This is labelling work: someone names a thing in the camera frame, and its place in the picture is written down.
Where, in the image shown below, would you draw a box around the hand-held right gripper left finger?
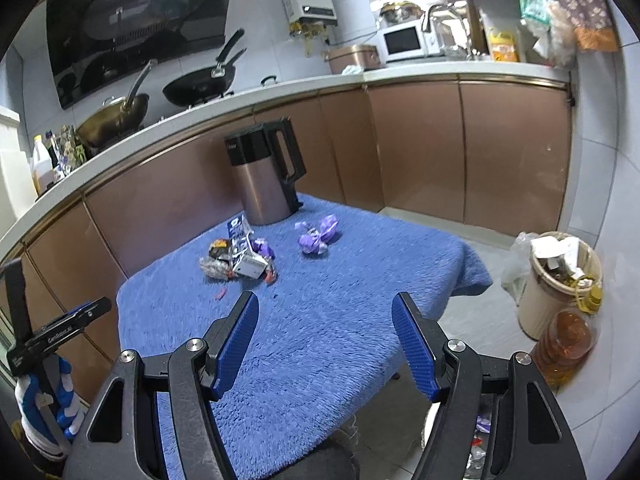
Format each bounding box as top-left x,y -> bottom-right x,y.
72,290 -> 260,480

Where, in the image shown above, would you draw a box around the white carton pieces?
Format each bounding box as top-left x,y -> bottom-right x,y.
530,236 -> 581,273

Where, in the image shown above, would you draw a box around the floral apron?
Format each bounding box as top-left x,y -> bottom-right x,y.
547,0 -> 621,52

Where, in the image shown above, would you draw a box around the blue fluffy towel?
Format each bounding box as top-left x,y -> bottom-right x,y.
116,192 -> 493,480

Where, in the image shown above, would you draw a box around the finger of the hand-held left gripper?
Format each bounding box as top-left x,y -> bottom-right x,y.
2,258 -> 32,346
25,296 -> 113,348

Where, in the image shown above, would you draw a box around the amber cooking oil bottle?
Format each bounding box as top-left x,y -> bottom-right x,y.
532,280 -> 601,388

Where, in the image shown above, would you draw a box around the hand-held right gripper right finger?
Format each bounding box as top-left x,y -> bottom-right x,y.
391,291 -> 587,480

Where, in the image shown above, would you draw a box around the brown black electric kettle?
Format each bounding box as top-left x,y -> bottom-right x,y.
224,116 -> 307,226

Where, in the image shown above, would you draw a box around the brown rice cooker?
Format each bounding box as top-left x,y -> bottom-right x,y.
325,44 -> 382,74

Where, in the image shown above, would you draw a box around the chrome kitchen faucet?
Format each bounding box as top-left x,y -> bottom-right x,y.
421,2 -> 473,58

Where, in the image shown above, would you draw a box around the clear plastic bag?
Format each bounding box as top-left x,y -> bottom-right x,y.
500,232 -> 537,302

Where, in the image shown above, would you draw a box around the white hanging plastic bag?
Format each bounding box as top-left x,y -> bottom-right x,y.
530,0 -> 581,68

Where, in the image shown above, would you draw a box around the black glass range hood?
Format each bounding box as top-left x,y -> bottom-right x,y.
45,0 -> 238,110

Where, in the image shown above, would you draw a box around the white plastic bottle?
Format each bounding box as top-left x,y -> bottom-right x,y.
31,134 -> 60,196

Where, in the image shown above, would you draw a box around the blue white packet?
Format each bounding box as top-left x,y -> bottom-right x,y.
227,214 -> 253,251

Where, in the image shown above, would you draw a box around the glass wok lid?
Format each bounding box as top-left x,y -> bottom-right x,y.
97,95 -> 136,111

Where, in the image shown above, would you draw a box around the black frying pan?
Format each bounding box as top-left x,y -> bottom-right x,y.
162,28 -> 247,107

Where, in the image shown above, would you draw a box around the yellow bag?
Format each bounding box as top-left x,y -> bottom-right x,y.
482,25 -> 521,62

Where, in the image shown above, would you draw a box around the gas stove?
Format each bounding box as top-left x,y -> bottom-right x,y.
90,90 -> 236,153

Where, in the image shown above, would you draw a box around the person's left hand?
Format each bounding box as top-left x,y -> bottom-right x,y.
12,355 -> 83,461

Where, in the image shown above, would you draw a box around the large white appliance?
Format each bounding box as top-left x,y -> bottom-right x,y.
0,105 -> 38,233

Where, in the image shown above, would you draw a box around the beige plastic bin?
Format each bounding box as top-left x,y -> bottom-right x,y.
517,231 -> 603,341

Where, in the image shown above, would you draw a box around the clear plastic wrapper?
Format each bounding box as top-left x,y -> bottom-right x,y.
199,255 -> 235,281

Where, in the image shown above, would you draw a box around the dark glass sauce bottle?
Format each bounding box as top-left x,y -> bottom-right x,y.
45,130 -> 63,181

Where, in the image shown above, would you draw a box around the white microwave oven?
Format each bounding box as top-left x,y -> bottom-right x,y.
376,24 -> 441,63

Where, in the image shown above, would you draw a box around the steel pot with lid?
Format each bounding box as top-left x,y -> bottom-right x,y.
378,1 -> 423,26

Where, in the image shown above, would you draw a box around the small white paper package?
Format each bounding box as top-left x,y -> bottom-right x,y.
234,252 -> 267,279

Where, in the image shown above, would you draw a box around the golden wok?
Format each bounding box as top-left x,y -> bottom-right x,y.
75,59 -> 158,153

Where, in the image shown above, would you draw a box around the brown kitchen base cabinet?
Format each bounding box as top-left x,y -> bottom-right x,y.
0,72 -> 573,411

